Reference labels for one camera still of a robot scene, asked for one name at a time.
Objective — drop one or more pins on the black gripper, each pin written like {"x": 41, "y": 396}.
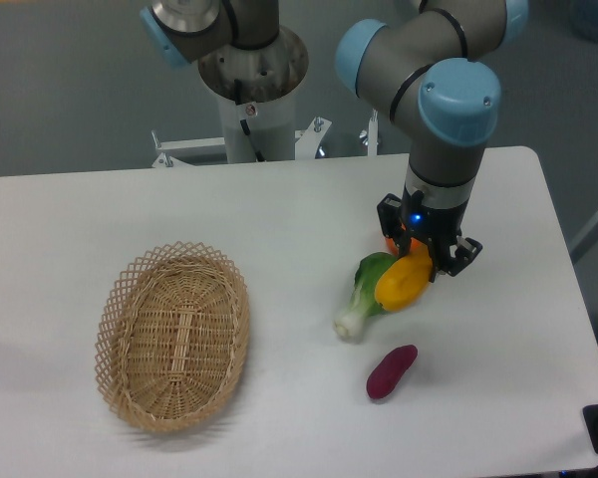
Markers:
{"x": 433, "y": 215}

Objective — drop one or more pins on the yellow mango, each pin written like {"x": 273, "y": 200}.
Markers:
{"x": 404, "y": 281}

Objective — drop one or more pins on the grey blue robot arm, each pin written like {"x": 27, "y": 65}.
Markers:
{"x": 426, "y": 77}

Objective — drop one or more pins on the orange tangerine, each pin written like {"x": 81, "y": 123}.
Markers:
{"x": 397, "y": 242}

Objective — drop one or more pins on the green white bok choy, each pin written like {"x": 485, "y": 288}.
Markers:
{"x": 362, "y": 306}

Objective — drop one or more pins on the purple sweet potato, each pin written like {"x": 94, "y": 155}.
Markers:
{"x": 385, "y": 377}

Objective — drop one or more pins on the woven wicker basket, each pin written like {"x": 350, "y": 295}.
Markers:
{"x": 173, "y": 337}

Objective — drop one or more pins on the white metal base frame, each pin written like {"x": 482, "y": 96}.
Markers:
{"x": 308, "y": 144}

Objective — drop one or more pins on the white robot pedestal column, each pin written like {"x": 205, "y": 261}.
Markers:
{"x": 255, "y": 92}

